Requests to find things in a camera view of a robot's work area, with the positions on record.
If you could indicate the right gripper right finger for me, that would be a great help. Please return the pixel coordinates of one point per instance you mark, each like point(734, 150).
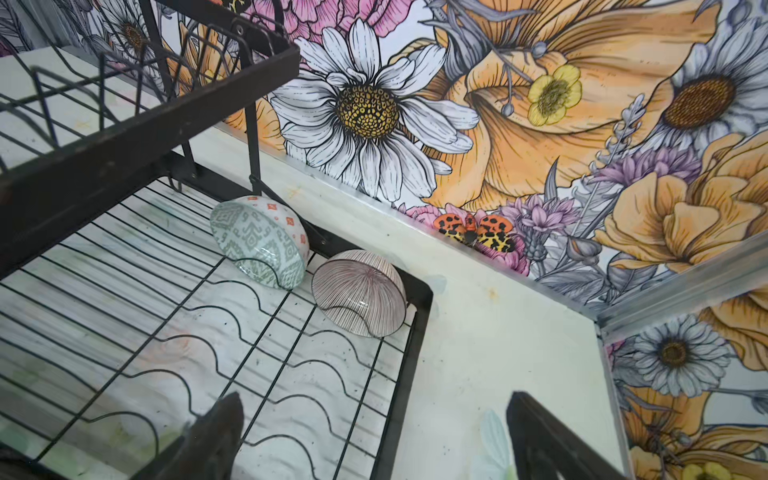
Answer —
point(545, 448)

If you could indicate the black wire dish rack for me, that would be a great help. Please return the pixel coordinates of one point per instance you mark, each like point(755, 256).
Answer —
point(123, 124)

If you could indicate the pink striped bowl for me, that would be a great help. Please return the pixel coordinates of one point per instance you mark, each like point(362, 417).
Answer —
point(361, 292)

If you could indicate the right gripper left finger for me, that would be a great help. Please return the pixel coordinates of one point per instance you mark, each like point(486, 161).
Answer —
point(206, 450)

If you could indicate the green geometric pattern bowl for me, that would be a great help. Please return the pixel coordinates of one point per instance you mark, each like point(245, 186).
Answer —
point(265, 239)

